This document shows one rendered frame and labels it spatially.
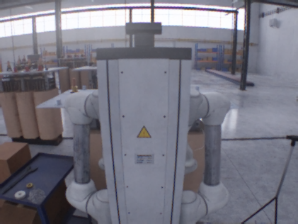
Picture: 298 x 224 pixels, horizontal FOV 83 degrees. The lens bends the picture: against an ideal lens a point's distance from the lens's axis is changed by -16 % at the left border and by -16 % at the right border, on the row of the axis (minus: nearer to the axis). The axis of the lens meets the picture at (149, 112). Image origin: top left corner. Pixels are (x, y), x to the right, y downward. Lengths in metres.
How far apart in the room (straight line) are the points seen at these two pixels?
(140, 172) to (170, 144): 0.18
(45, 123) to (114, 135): 3.27
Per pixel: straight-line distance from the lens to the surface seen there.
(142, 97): 0.72
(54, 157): 1.92
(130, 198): 0.95
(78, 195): 1.28
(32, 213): 1.48
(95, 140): 1.81
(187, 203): 1.15
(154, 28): 0.72
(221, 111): 1.10
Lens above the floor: 1.76
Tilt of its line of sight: 17 degrees down
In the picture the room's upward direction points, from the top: straight up
